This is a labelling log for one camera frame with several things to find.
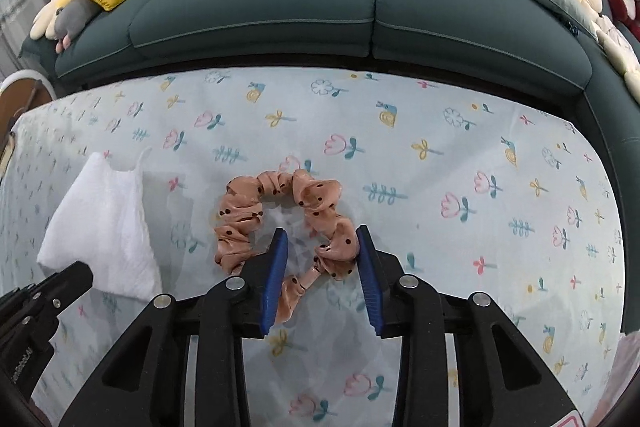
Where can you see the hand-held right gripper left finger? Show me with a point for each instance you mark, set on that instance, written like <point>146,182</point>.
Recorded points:
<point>275,277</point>

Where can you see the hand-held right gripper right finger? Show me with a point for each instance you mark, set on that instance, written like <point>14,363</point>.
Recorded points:
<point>370,277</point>

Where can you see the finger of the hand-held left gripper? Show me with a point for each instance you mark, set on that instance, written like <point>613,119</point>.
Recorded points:
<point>67,284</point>

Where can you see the pink polka dot scrunchie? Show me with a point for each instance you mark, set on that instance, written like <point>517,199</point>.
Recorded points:
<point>240,217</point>

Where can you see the white cloth garment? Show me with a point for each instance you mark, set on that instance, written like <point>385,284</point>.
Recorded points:
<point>100,232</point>

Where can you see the floral print tablecloth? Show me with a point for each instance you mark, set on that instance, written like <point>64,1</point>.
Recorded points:
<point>450,257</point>

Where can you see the dark green sofa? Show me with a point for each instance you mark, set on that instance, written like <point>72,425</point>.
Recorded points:
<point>250,17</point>

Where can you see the grey plush toy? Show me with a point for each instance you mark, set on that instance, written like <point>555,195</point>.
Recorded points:
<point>75,19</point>

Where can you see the cream flower plush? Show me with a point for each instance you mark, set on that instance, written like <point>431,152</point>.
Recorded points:
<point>47,17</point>

